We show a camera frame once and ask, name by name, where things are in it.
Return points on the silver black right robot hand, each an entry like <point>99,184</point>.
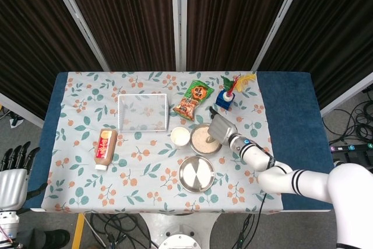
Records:
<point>223,131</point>

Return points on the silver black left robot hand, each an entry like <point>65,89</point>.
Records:
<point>11,187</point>

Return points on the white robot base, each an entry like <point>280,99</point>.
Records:
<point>180,228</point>

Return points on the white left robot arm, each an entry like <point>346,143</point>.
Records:
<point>7,222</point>

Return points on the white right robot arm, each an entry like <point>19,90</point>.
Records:
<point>306,182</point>

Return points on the metal bowl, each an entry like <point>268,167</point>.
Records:
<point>204,153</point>

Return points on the white paper cup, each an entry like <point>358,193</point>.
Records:
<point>179,136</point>

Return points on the blue plastic block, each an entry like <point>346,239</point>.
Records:
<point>223,101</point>

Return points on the green orange snack bag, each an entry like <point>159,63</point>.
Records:
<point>192,100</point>

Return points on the round metal plate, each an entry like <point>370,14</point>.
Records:
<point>196,174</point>

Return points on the colourful feather shuttlecock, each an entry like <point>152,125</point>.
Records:
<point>244,81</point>

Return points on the blue table cover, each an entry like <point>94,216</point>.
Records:
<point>291,115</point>

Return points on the floral print tablecloth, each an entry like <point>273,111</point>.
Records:
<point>140,173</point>

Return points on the brown sauce bottle red label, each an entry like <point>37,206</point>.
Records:
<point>105,147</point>

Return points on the dark curtain partition panel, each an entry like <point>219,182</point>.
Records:
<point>125,13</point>
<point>227,13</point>
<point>329,27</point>
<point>35,27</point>

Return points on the black power strip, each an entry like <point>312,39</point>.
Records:
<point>349,147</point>

